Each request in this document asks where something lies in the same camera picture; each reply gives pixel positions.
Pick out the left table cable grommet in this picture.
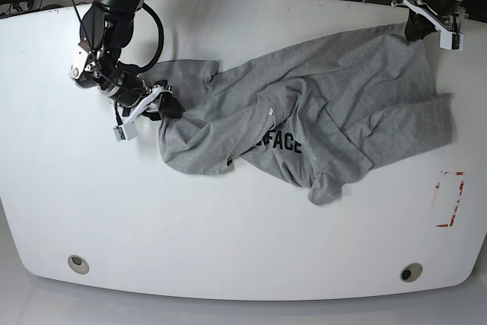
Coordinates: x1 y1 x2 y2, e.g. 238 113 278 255
68 255 89 275

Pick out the red tape rectangle marking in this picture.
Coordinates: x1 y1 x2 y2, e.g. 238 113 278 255
431 171 465 228

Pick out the table cable grommet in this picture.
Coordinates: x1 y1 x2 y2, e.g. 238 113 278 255
68 255 89 275
399 263 423 283

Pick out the grey T-shirt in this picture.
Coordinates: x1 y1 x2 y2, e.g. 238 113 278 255
142 24 453 205

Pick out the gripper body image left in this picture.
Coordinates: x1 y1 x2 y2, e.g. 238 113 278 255
99 73 172 123

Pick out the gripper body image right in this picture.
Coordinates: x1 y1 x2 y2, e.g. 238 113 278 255
391 0 465 33

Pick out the right table cable grommet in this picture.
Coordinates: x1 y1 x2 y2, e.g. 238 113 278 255
399 263 423 283

